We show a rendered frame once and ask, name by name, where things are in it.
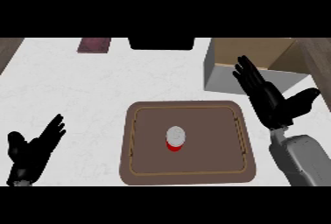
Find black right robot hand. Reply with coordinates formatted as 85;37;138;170
232;54;322;130

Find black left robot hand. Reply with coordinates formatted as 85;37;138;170
4;113;68;186

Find open cardboard box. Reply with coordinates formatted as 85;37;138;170
202;38;313;95

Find brown tray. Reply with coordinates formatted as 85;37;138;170
118;100;257;186

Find red can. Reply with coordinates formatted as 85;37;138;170
164;125;187;152

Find black appliance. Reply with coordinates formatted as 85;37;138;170
127;38;196;51

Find maroon flat block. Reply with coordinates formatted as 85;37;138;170
76;38;112;54

